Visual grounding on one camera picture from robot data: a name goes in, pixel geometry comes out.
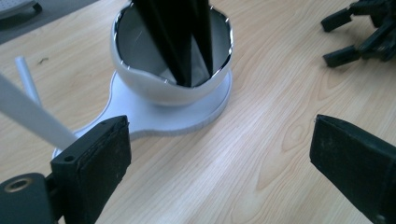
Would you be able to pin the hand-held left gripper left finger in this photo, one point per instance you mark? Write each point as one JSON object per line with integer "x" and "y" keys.
{"x": 93, "y": 168}

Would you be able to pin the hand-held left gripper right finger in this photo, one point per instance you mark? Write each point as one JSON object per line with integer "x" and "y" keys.
{"x": 358, "y": 165}

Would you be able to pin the white stand with pole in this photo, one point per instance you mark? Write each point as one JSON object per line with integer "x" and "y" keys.
{"x": 174, "y": 118}

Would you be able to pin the grey stand foot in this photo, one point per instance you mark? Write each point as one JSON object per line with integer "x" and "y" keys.
{"x": 15, "y": 7}

